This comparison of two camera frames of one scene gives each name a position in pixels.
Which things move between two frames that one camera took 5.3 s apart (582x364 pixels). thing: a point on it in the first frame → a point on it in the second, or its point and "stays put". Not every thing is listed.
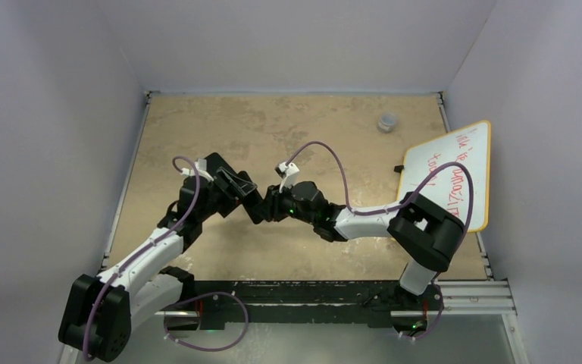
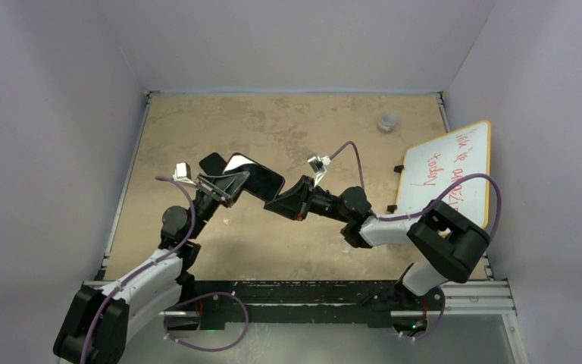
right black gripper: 270,209 → 295,202
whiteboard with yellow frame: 448,187 stays put
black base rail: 373,302 stays put
